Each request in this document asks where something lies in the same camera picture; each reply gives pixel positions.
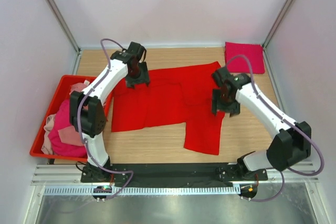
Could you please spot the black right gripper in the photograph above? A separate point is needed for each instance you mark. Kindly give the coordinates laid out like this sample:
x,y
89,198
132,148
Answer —
x,y
234,109

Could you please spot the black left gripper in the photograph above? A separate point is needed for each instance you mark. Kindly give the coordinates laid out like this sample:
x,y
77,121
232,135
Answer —
x,y
143,78

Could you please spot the red t shirt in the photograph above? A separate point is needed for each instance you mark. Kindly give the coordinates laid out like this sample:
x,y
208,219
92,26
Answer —
x,y
174,96

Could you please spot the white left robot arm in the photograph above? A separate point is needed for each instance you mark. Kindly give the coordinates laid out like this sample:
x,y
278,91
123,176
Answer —
x,y
86,112

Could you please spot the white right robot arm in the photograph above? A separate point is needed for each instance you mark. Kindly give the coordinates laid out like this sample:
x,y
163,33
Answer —
x,y
289,138

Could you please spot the folded magenta t shirt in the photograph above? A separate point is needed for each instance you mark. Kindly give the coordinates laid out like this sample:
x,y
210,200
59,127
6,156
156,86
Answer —
x,y
253,52

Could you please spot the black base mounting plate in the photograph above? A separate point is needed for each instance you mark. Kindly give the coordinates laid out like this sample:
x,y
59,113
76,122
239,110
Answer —
x,y
174,175

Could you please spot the red plastic bin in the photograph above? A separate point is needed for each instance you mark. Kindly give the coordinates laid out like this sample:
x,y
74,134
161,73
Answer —
x,y
61,93

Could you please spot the magenta t shirt in bin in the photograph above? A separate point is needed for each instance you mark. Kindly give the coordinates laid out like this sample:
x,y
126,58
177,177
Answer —
x,y
61,121

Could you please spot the light pink t shirt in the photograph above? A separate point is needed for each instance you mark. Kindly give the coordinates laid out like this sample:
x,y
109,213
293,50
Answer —
x,y
69,135

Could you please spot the beige t shirt in bin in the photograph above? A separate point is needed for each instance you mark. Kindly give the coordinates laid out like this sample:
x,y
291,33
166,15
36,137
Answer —
x,y
49,125

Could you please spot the white slotted cable duct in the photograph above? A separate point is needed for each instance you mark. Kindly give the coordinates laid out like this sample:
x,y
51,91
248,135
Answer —
x,y
95,190

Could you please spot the left aluminium frame post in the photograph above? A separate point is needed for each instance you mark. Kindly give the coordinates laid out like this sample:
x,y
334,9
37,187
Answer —
x,y
62,23

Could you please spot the aluminium frame post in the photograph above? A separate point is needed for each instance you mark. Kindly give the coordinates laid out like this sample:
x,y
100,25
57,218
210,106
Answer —
x,y
62,23
276,24

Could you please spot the right aluminium frame post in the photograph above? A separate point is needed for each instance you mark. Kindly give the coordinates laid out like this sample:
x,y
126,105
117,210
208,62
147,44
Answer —
x,y
276,24

